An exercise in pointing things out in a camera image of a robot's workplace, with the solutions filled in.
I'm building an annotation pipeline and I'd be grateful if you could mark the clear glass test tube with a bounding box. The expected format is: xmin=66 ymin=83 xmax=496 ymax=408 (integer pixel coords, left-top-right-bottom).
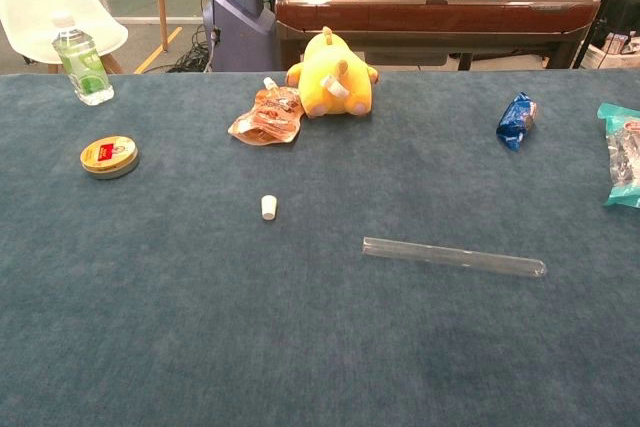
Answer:
xmin=362 ymin=236 xmax=548 ymax=278

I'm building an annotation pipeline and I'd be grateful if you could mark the orange spout pouch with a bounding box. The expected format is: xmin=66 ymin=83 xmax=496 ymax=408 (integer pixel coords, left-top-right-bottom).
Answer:
xmin=227 ymin=77 xmax=307 ymax=147

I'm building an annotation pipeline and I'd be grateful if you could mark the yellow plush toy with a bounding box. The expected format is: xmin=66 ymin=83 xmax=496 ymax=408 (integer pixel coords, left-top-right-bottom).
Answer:
xmin=285 ymin=25 xmax=380 ymax=120

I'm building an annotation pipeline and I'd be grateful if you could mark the blue table mat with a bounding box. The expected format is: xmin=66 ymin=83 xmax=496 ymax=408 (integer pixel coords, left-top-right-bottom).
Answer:
xmin=0 ymin=68 xmax=640 ymax=427

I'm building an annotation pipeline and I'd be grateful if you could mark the blue-grey machine base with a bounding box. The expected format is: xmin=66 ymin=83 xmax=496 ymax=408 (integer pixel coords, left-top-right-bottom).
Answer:
xmin=202 ymin=0 xmax=278 ymax=73

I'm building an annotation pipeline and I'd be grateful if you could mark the blue snack packet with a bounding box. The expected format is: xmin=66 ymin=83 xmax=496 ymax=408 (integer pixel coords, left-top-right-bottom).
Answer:
xmin=495 ymin=91 xmax=538 ymax=152

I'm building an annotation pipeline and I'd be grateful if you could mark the brown mahjong table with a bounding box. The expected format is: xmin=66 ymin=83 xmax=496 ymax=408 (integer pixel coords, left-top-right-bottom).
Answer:
xmin=274 ymin=0 xmax=602 ymax=72

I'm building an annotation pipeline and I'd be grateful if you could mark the round yellow-lid tin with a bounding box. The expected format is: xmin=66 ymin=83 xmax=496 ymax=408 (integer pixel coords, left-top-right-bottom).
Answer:
xmin=79 ymin=135 xmax=141 ymax=181

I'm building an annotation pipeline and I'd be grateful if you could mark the clear green-label water bottle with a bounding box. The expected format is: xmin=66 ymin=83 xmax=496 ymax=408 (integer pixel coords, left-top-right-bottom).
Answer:
xmin=51 ymin=15 xmax=115 ymax=107

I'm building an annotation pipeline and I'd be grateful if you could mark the black tripod stand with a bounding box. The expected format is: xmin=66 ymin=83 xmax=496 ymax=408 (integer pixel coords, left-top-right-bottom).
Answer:
xmin=572 ymin=0 xmax=632 ymax=70

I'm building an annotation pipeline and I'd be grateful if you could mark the teal clear snack bag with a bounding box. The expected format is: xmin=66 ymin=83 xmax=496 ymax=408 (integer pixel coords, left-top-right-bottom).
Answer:
xmin=597 ymin=102 xmax=640 ymax=209

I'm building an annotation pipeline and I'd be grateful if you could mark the black floor cable bundle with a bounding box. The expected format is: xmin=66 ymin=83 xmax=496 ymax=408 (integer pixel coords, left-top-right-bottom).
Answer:
xmin=167 ymin=24 xmax=216 ymax=73

